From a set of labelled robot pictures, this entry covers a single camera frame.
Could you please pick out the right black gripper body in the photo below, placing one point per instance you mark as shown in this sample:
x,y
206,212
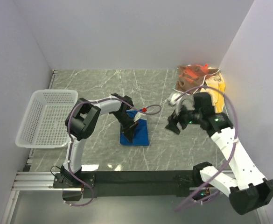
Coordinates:
x,y
187,116

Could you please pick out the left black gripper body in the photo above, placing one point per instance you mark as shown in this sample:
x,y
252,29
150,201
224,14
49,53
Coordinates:
x,y
124,120

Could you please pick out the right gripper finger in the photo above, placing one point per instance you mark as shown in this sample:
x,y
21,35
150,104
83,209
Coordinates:
x,y
173,119
172,126

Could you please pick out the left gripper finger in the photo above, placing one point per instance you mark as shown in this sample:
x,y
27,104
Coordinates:
x,y
128,134
132,127

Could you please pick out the blue towel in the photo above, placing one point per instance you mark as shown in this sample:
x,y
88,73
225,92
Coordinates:
x,y
141,133

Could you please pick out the yellow cream towel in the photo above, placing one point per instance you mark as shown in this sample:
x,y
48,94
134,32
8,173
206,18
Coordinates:
x,y
215,80

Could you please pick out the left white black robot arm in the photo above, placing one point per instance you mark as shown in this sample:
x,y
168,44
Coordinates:
x,y
81,123

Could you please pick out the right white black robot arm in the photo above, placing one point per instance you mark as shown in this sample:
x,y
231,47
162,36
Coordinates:
x,y
249,189

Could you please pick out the brown orange towel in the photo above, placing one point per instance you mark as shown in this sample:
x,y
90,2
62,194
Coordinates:
x,y
190,76

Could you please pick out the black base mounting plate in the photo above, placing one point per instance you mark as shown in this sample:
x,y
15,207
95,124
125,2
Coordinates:
x,y
177,183

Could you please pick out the white perforated plastic basket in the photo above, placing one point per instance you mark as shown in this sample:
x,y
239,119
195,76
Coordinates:
x,y
43,124

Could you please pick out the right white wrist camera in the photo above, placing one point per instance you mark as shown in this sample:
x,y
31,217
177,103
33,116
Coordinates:
x,y
174,99

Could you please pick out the aluminium rail frame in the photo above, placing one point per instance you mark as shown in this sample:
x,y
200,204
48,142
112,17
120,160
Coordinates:
x,y
37,202

